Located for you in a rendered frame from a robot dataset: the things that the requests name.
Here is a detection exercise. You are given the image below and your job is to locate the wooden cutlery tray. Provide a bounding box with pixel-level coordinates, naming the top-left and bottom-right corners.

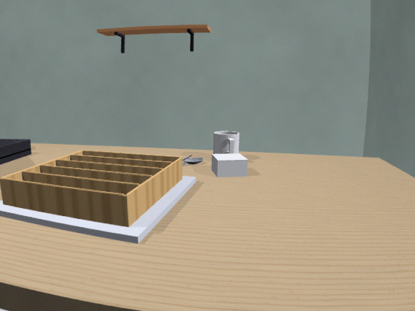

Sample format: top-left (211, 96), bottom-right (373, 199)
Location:
top-left (0, 150), bottom-right (183, 227)

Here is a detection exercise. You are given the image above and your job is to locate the silver spoon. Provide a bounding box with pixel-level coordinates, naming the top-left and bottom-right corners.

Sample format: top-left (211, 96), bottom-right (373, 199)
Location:
top-left (183, 158), bottom-right (204, 166)

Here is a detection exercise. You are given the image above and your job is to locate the grey mug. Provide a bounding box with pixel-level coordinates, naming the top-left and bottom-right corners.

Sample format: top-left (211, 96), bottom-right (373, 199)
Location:
top-left (213, 131), bottom-right (239, 154)

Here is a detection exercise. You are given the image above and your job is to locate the white rectangular block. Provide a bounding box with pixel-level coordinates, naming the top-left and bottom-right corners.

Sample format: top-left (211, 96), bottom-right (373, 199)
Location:
top-left (211, 153), bottom-right (248, 177)

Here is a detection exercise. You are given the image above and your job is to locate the white flat base plate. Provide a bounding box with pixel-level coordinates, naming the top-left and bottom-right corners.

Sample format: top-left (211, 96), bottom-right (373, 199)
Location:
top-left (0, 176), bottom-right (196, 244)

